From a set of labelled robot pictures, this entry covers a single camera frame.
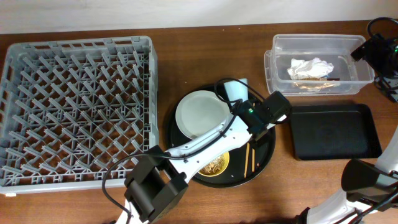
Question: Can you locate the light blue cup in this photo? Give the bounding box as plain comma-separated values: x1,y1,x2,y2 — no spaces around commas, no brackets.
224,81,248,106

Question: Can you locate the gold foil wrapper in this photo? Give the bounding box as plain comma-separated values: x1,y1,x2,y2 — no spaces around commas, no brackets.
293,78,340,91

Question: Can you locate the white napkin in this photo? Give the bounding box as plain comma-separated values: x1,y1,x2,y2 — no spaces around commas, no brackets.
287,57,334,80

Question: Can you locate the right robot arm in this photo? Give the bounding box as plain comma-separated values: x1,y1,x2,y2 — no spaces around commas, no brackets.
293,34,397,223

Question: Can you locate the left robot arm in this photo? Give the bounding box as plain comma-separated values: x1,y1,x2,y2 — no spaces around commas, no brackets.
117,91,292,223

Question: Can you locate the grey dishwasher rack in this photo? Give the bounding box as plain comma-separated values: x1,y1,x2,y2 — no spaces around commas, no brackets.
1,36,159,196

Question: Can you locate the left wooden chopstick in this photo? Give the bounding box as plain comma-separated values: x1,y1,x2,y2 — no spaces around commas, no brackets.
244,143,250,178

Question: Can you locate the wooden chopstick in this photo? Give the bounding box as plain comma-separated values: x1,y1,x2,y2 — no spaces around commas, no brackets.
251,148,256,172
244,143,250,178

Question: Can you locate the right wooden chopstick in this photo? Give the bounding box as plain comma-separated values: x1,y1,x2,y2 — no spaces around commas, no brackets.
251,148,256,172

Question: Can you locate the clear plastic bin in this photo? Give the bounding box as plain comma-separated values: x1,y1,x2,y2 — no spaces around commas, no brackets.
264,34,375,96

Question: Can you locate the round black tray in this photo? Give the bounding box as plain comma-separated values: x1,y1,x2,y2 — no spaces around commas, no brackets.
165,83,277,189

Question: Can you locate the grey plate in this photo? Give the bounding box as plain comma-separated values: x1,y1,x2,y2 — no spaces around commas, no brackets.
175,90,230,139

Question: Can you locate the yellow bowl with food scraps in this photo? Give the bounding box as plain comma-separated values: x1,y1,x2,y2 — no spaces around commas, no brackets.
198,152,230,177

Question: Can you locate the black rectangular tray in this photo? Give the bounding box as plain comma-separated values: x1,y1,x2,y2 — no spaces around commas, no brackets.
290,104,382,161

